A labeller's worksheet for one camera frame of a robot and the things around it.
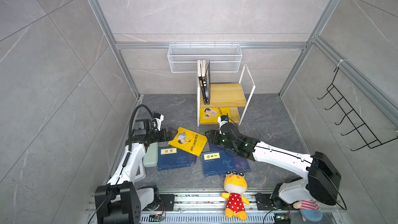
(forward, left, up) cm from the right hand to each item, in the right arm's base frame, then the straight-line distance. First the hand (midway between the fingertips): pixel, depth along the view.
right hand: (207, 133), depth 80 cm
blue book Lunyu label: (-7, +21, -13) cm, 26 cm away
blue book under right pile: (-1, -3, -16) cm, 16 cm away
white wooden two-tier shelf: (+25, -16, +2) cm, 29 cm away
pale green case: (-8, +32, -12) cm, 35 cm away
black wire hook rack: (-15, -62, +17) cm, 66 cm away
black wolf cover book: (+24, -1, +16) cm, 29 cm away
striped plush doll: (-34, -44, -10) cm, 56 cm away
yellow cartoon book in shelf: (+20, -3, -11) cm, 22 cm away
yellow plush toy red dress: (-23, -13, -9) cm, 28 cm away
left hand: (+4, +21, -1) cm, 21 cm away
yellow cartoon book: (+2, +11, -14) cm, 18 cm away
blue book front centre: (-11, -5, -16) cm, 20 cm away
